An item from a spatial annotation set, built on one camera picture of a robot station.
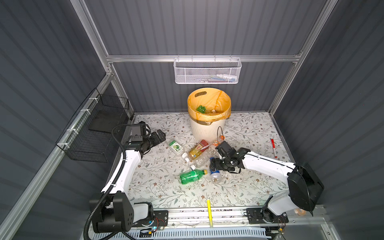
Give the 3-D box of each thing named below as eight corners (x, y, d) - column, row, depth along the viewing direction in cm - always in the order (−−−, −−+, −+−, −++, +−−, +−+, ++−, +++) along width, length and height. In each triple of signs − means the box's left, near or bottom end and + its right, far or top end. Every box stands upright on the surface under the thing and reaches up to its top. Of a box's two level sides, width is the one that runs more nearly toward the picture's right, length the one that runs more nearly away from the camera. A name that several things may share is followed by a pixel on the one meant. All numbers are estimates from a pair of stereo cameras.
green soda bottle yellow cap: (182, 187, 86) (181, 183, 81) (179, 178, 89) (178, 174, 84) (207, 177, 89) (208, 173, 85) (204, 169, 93) (204, 165, 88)
